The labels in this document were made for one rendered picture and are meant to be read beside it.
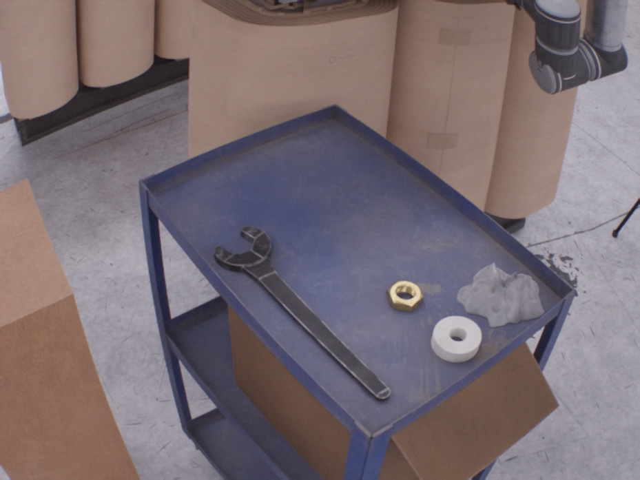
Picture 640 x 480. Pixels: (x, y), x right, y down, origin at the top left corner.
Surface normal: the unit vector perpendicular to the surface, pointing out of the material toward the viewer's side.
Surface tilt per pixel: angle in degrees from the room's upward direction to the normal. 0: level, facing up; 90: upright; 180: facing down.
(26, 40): 90
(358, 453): 90
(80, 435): 90
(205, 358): 0
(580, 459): 0
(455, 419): 26
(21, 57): 90
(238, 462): 0
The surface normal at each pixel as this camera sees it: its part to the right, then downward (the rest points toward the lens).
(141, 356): 0.07, -0.74
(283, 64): -0.02, 0.67
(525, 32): -0.31, 0.62
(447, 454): 0.32, -0.42
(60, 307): 0.57, 0.57
